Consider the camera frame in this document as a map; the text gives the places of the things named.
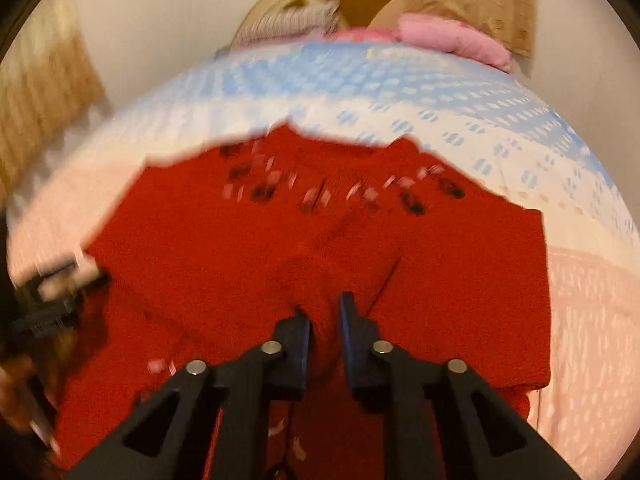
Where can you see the pink pillow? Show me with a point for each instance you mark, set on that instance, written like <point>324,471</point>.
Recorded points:
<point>450,37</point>
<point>365,35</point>

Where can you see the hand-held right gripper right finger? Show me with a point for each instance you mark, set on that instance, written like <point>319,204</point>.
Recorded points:
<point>352,355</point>

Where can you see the striped pillow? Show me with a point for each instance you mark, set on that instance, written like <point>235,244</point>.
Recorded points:
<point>295,20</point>

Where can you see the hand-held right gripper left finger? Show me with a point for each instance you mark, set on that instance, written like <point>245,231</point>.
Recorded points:
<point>296,360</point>

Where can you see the person's left hand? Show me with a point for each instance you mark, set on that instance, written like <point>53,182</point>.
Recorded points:
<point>22,390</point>

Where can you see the patterned pastel quilt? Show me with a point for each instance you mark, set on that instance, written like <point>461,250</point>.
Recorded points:
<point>350,90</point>

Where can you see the red knit sweater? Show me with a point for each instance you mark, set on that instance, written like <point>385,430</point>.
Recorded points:
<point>200,260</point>

